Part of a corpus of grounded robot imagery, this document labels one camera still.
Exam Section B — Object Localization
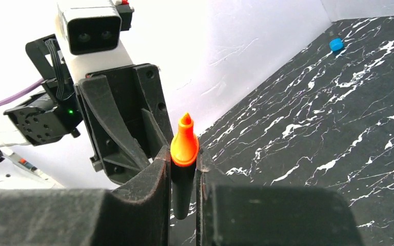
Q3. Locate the black orange-tipped marker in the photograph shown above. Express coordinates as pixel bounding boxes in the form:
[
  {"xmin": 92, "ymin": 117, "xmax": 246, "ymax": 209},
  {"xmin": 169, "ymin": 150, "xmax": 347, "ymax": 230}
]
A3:
[{"xmin": 170, "ymin": 112, "xmax": 200, "ymax": 220}]

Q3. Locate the blue cap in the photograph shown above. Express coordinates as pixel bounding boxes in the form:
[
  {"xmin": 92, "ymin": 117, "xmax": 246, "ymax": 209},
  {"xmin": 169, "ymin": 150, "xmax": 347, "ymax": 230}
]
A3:
[{"xmin": 329, "ymin": 38, "xmax": 344, "ymax": 52}]

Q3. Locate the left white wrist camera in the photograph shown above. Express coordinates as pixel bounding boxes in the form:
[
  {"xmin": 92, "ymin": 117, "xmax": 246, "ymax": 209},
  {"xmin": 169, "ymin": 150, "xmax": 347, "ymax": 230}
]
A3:
[{"xmin": 55, "ymin": 1, "xmax": 134, "ymax": 83}]

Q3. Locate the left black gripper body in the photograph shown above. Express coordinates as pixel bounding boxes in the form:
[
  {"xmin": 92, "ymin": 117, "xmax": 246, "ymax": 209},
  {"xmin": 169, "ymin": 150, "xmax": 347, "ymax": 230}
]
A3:
[{"xmin": 75, "ymin": 64, "xmax": 173, "ymax": 185}]

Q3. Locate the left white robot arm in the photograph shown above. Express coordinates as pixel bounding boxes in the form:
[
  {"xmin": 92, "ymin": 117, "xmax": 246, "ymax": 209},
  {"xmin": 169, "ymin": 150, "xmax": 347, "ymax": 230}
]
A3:
[{"xmin": 0, "ymin": 64, "xmax": 173, "ymax": 185}]

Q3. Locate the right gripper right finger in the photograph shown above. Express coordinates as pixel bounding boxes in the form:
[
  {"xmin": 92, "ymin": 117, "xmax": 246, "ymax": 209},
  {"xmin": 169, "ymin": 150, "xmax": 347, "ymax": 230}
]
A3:
[{"xmin": 196, "ymin": 148, "xmax": 364, "ymax": 245}]

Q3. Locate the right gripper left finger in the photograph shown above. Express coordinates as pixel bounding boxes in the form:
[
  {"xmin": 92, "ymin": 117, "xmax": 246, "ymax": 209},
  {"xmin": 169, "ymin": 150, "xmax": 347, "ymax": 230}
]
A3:
[{"xmin": 0, "ymin": 147, "xmax": 170, "ymax": 245}]

